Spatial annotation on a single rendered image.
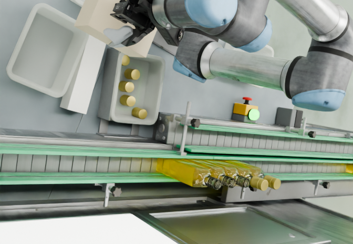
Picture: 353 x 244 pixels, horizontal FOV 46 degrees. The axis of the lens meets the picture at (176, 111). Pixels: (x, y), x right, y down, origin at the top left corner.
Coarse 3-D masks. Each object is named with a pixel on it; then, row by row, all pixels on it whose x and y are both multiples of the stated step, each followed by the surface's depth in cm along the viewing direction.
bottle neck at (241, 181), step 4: (236, 176) 124; (240, 176) 123; (236, 180) 123; (240, 180) 122; (244, 180) 121; (248, 180) 122; (236, 184) 124; (240, 184) 122; (244, 184) 123; (248, 184) 122
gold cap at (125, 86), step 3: (123, 81) 134; (120, 84) 133; (123, 84) 132; (126, 84) 131; (129, 84) 132; (132, 84) 132; (120, 87) 133; (123, 87) 131; (126, 87) 131; (129, 87) 132; (132, 87) 132; (120, 90) 134; (123, 90) 133; (126, 90) 131; (129, 90) 132; (132, 90) 133
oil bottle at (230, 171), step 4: (204, 160) 134; (208, 160) 134; (212, 160) 135; (216, 164) 130; (220, 164) 131; (224, 164) 132; (224, 168) 126; (228, 168) 126; (232, 168) 127; (228, 172) 125; (232, 172) 125; (236, 172) 126; (232, 176) 125
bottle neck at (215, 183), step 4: (204, 176) 118; (208, 176) 118; (204, 180) 117; (208, 180) 116; (212, 180) 115; (216, 180) 114; (220, 180) 115; (204, 184) 118; (208, 184) 116; (212, 184) 115; (216, 184) 117; (220, 184) 116; (216, 188) 115
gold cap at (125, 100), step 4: (124, 96) 134; (128, 96) 133; (132, 96) 133; (120, 100) 135; (124, 100) 133; (128, 100) 132; (132, 100) 133; (124, 104) 134; (128, 104) 132; (132, 104) 133
